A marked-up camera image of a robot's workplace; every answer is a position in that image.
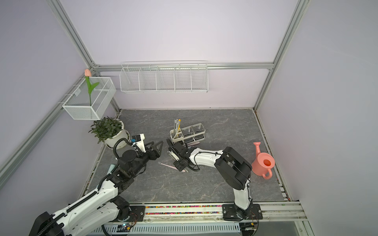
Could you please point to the artificial pink tulip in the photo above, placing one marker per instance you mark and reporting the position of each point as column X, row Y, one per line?
column 89, row 85

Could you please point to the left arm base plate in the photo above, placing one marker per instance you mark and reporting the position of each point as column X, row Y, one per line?
column 131, row 214

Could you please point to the potted green plant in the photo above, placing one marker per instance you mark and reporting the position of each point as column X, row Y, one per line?
column 109, row 131

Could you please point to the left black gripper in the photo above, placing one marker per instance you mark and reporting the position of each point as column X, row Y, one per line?
column 154, row 156

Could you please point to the pink watering can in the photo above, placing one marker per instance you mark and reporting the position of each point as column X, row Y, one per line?
column 263, row 163

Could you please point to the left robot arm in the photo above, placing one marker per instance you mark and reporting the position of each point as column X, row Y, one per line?
column 103, row 204

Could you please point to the cream toothbrush holder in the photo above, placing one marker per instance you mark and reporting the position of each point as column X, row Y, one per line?
column 189, row 134

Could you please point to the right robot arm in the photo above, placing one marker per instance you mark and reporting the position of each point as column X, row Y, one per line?
column 234, row 168

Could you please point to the white vent grille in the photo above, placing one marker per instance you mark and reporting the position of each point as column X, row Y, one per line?
column 173, row 229

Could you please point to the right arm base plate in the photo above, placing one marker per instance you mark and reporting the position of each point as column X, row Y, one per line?
column 233, row 213

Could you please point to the grey-green toothbrush vertical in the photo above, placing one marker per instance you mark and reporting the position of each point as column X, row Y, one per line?
column 174, row 126

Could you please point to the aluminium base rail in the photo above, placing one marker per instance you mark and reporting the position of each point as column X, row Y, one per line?
column 179, row 213

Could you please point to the pink toothbrush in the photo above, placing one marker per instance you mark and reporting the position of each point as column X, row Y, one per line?
column 169, row 166
column 193, row 143

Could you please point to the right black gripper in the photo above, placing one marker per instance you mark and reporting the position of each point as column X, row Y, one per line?
column 177, row 166

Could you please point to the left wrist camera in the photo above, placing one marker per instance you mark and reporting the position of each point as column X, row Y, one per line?
column 138, row 142

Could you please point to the white mesh box basket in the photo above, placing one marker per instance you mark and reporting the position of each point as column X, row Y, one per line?
column 81, row 105

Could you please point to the white wire wall basket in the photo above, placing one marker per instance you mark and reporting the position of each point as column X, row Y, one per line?
column 164, row 76

